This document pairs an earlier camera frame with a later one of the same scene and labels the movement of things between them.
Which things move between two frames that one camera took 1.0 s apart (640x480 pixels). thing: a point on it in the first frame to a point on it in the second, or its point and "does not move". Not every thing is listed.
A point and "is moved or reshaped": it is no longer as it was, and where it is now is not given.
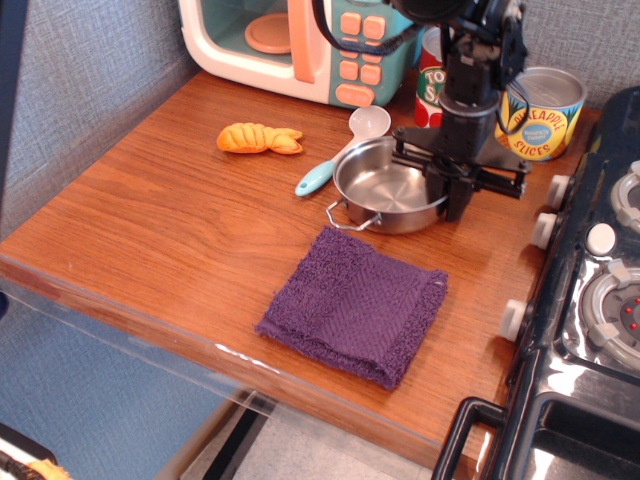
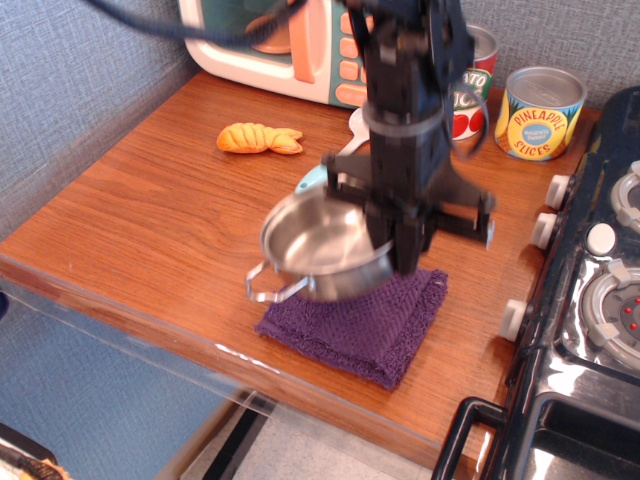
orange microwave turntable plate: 270,34 does not move
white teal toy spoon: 366,122 does not move
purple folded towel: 360,309 does not move
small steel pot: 374,183 is moved or reshaped
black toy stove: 571,409 does not move
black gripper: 462,142 to 409,174
